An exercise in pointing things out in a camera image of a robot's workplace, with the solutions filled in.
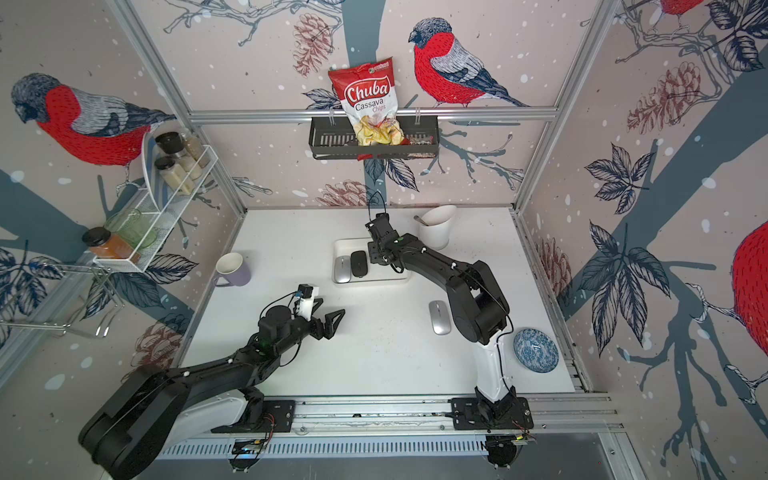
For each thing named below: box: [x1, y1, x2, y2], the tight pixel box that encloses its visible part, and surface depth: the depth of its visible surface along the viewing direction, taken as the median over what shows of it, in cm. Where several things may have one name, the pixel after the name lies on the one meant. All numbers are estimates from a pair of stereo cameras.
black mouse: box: [350, 250, 368, 278], surface depth 103 cm
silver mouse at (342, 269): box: [334, 255, 352, 284], surface depth 103 cm
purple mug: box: [214, 252, 251, 287], surface depth 97 cm
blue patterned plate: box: [513, 328, 559, 374], surface depth 83 cm
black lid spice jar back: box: [155, 131, 206, 169], surface depth 84 cm
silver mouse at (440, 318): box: [428, 300, 452, 336], surface depth 92 cm
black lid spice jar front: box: [154, 156, 195, 195], surface depth 79 cm
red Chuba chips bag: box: [328, 58, 409, 161], surface depth 84 cm
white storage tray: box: [333, 238, 409, 285], surface depth 107 cm
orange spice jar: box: [82, 227, 141, 264], surface depth 62 cm
